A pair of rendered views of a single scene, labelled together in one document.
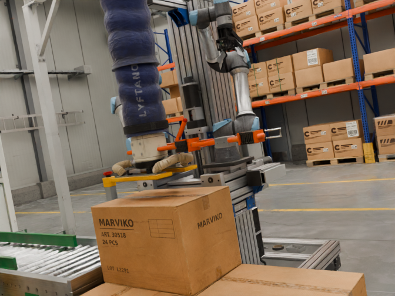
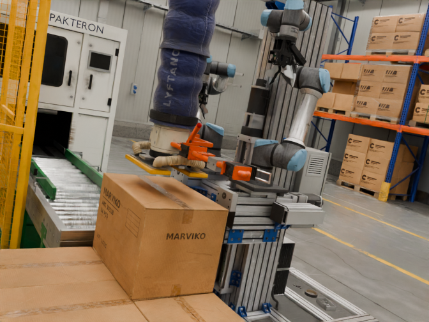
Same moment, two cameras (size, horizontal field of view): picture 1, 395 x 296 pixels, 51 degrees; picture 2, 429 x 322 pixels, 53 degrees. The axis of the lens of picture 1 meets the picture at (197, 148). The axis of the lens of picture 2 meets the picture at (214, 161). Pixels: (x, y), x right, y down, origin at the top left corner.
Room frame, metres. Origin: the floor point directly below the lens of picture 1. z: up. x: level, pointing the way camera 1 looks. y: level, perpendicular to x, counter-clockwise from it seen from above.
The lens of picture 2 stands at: (0.24, -0.64, 1.41)
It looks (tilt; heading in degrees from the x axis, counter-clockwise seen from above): 8 degrees down; 19
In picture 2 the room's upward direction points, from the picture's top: 11 degrees clockwise
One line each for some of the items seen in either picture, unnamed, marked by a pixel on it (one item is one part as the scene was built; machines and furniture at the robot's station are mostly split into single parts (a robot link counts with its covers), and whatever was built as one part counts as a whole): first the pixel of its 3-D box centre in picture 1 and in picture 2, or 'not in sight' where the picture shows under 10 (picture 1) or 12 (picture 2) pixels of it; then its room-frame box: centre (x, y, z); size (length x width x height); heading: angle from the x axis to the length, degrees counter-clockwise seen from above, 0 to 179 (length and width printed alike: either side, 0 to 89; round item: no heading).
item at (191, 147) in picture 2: (187, 145); (193, 151); (1.94, 0.04, 1.18); 0.10 x 0.08 x 0.06; 141
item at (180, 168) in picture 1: (166, 167); (183, 164); (2.17, 0.18, 1.08); 0.34 x 0.10 x 0.05; 51
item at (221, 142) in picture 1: (225, 141); (218, 164); (1.80, -0.12, 1.18); 0.07 x 0.07 x 0.04; 51
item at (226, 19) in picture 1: (225, 22); (288, 32); (2.06, -0.23, 1.74); 0.08 x 0.08 x 0.05
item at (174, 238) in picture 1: (165, 235); (155, 229); (2.10, 0.23, 0.74); 0.60 x 0.40 x 0.40; 51
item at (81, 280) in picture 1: (120, 261); (123, 234); (2.32, 0.53, 0.58); 0.70 x 0.03 x 0.06; 143
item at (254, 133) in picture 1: (250, 137); (235, 170); (1.71, -0.22, 1.18); 0.08 x 0.07 x 0.05; 51
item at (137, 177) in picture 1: (139, 174); (147, 161); (2.02, 0.30, 1.08); 0.34 x 0.10 x 0.05; 51
